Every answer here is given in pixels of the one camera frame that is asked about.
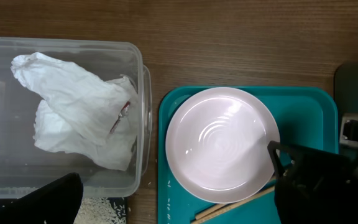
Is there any black plastic tray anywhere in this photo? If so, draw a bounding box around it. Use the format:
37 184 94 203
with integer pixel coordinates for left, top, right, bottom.
0 196 127 224

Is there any pile of white rice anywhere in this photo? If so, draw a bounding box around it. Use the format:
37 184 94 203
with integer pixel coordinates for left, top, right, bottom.
0 196 127 224

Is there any white paper napkin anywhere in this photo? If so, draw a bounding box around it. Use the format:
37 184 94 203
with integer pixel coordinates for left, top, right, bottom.
11 52 139 170

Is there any upper wooden chopstick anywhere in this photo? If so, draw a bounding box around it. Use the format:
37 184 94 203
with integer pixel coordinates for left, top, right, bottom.
191 185 275 224

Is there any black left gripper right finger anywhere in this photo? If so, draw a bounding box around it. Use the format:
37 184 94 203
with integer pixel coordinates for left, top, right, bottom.
267 141 358 224

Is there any large pale pink plate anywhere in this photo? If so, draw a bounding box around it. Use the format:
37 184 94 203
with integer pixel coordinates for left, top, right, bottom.
165 87 280 203

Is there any grey plastic dish rack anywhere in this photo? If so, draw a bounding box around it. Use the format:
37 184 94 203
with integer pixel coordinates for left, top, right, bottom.
334 62 358 148

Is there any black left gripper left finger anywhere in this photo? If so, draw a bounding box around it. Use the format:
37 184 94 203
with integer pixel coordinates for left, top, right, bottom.
0 172 83 224

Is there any wooden chopstick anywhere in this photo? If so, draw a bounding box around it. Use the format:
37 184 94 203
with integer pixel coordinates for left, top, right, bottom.
190 185 276 224
191 185 275 224

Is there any lower wooden chopstick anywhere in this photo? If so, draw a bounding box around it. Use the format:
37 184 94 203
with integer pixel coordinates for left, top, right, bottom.
190 185 276 224

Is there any clear plastic waste bin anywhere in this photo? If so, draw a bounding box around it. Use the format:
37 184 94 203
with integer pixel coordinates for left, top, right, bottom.
0 36 153 199

